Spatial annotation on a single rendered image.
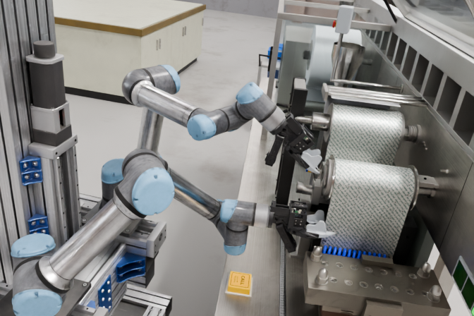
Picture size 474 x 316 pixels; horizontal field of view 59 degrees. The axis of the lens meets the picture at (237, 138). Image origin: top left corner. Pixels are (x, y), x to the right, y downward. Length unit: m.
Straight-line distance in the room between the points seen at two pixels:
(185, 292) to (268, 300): 1.30
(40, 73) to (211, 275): 1.78
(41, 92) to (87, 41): 3.83
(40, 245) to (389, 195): 1.04
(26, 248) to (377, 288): 1.02
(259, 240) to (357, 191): 0.46
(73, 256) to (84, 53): 4.19
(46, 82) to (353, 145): 1.01
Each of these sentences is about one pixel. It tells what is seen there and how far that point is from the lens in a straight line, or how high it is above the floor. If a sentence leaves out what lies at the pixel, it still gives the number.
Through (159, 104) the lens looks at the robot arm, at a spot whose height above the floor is 1.41.
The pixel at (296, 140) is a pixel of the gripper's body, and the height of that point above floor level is 1.37.
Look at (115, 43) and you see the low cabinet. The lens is 5.02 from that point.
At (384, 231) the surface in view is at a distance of 1.42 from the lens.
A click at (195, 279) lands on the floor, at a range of 2.71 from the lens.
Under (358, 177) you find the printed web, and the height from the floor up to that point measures 1.29.
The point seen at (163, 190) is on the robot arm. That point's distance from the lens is 1.12.
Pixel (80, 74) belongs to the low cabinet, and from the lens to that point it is 5.36.
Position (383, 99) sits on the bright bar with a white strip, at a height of 1.45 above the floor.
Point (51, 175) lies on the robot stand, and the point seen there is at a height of 1.16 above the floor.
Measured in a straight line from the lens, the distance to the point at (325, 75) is 2.24.
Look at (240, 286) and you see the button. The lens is 1.38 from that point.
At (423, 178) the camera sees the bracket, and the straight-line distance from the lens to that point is 1.42.
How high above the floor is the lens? 1.89
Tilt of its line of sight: 25 degrees down
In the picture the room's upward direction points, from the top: 6 degrees clockwise
